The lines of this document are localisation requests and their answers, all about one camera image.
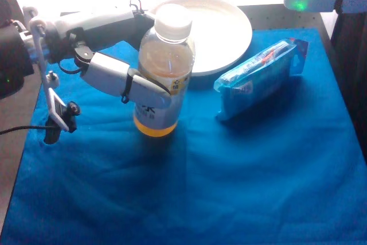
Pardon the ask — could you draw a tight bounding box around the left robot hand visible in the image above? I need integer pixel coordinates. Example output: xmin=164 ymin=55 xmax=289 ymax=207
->
xmin=42 ymin=0 xmax=174 ymax=111

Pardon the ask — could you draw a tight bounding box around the orange juice bottle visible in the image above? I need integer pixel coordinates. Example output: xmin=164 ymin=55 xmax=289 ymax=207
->
xmin=133 ymin=3 xmax=197 ymax=138

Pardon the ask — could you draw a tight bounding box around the white round plate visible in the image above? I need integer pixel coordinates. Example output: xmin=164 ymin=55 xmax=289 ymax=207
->
xmin=149 ymin=0 xmax=253 ymax=77

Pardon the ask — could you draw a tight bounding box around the blue cloth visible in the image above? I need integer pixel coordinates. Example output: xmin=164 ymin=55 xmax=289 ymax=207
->
xmin=0 ymin=28 xmax=367 ymax=245

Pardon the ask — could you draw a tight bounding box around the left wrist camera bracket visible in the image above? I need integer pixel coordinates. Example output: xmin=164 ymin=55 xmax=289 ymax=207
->
xmin=22 ymin=6 xmax=83 ymax=145

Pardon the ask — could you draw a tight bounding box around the black cable of left camera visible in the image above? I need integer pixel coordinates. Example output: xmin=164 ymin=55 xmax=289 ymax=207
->
xmin=0 ymin=124 xmax=49 ymax=137

